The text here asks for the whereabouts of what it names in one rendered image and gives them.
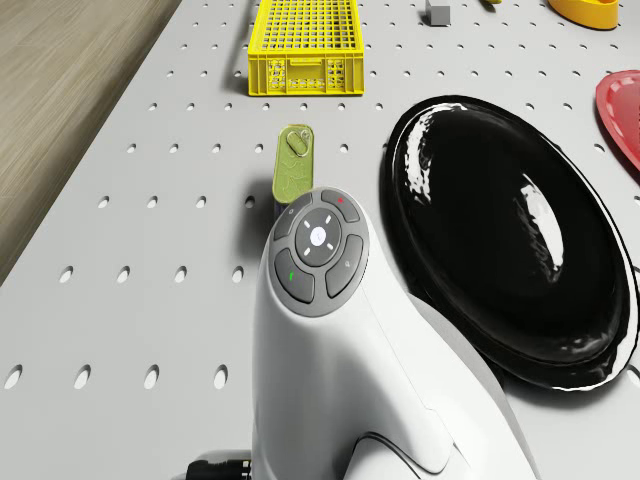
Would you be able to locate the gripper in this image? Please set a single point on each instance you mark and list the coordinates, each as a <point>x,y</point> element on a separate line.
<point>225,467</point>

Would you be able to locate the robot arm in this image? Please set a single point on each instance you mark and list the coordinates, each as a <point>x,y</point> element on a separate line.
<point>325,360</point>

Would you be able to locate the flat-sided can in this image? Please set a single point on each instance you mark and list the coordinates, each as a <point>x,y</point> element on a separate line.
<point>292,165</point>

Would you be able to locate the black plate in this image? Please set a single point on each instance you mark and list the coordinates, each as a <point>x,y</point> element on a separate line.
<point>480,225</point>

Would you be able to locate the yellow basket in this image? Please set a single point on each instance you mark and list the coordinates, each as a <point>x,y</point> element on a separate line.
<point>305,80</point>

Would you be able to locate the grey cube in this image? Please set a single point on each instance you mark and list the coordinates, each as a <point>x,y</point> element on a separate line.
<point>439,12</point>

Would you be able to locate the red plate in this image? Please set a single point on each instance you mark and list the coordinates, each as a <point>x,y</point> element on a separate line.
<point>622,115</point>

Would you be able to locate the yellow bowl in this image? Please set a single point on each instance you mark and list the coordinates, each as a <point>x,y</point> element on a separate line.
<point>585,12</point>

